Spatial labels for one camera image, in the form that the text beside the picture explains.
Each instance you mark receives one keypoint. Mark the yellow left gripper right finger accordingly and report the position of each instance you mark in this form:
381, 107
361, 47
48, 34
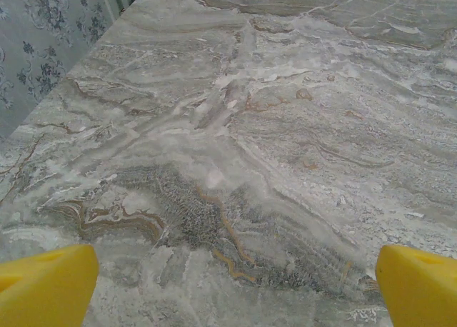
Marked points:
421, 291

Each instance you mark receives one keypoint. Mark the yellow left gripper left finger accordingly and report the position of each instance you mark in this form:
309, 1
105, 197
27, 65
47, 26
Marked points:
43, 287

